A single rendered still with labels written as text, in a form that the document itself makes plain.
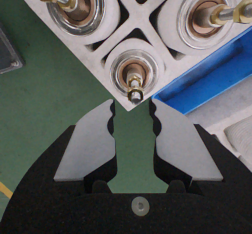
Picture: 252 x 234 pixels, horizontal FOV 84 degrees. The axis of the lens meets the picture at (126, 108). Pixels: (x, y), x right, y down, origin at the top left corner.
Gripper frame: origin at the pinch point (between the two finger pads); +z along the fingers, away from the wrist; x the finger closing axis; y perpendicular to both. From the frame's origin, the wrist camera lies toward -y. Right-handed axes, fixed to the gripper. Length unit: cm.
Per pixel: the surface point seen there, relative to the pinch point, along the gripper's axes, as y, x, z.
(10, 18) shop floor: -9, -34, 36
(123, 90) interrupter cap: 3.0, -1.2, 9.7
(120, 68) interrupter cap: -0.5, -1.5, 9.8
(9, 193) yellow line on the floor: 80, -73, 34
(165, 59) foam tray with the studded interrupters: -0.2, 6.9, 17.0
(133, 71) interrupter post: -0.5, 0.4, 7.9
